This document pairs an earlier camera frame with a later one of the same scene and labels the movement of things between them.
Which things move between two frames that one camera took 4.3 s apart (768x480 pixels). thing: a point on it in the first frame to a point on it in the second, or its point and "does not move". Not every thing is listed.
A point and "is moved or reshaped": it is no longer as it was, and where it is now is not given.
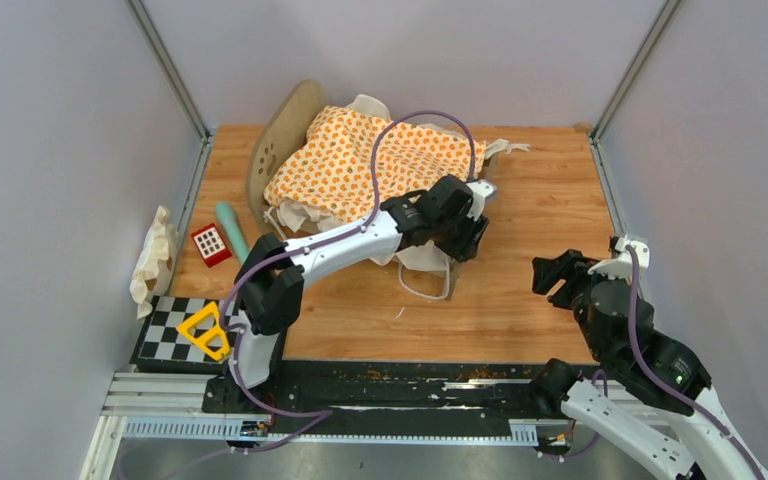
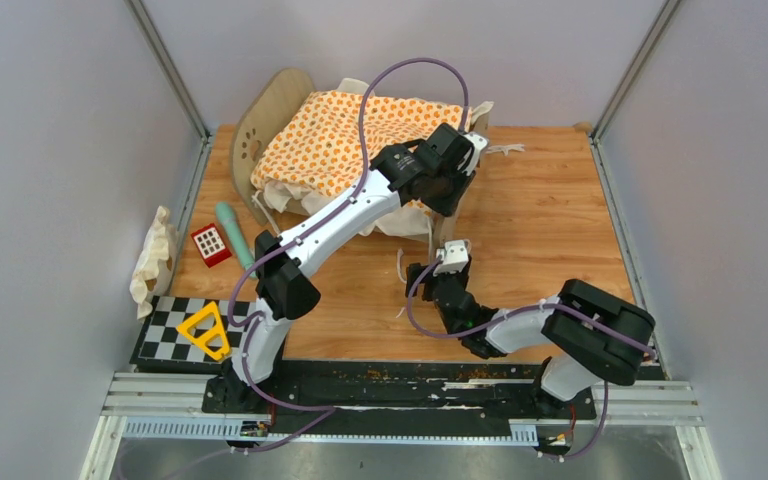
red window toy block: x=212 y=245 does not move
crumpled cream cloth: x=154 y=269 does not move
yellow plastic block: x=202 y=337 does not move
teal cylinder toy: x=235 y=235 does not move
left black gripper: x=467 y=250 to x=450 y=206
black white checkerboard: x=160 y=343 does not move
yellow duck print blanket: x=356 y=164 is moved or reshaped
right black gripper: x=567 y=265 to x=429 y=279
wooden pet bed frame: x=285 y=124 is moved or reshaped
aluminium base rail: x=132 y=394 does not move
